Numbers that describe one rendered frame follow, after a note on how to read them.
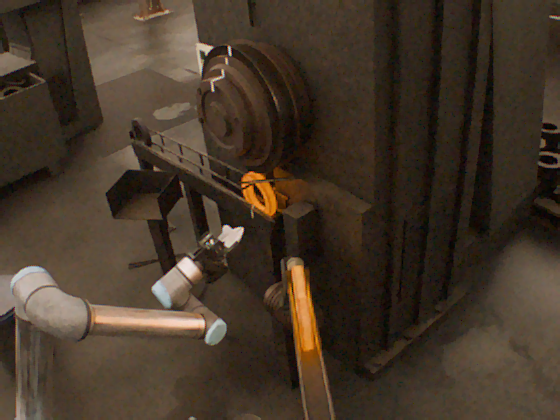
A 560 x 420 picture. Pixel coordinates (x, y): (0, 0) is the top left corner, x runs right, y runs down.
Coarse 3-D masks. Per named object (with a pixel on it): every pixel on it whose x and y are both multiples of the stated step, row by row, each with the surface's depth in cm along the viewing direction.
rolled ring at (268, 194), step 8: (248, 176) 193; (256, 176) 190; (256, 184) 190; (264, 184) 189; (248, 192) 201; (264, 192) 188; (272, 192) 189; (248, 200) 202; (256, 200) 202; (264, 200) 191; (272, 200) 190; (264, 208) 194; (272, 208) 191
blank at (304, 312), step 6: (300, 300) 143; (306, 300) 142; (300, 306) 141; (306, 306) 140; (300, 312) 139; (306, 312) 139; (300, 318) 138; (306, 318) 138; (300, 324) 138; (306, 324) 138; (300, 330) 148; (306, 330) 138; (312, 330) 138; (306, 336) 138; (312, 336) 138; (306, 342) 139; (312, 342) 139; (306, 348) 141; (312, 348) 141
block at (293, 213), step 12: (300, 204) 180; (288, 216) 177; (300, 216) 175; (312, 216) 178; (288, 228) 180; (300, 228) 177; (312, 228) 181; (288, 240) 184; (300, 240) 180; (312, 240) 184; (288, 252) 188; (300, 252) 183; (312, 252) 187
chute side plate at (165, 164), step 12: (132, 144) 281; (144, 156) 273; (156, 156) 257; (168, 168) 251; (180, 168) 238; (180, 180) 244; (192, 180) 232; (204, 192) 227; (216, 192) 217; (228, 204) 212; (240, 204) 203; (240, 216) 208
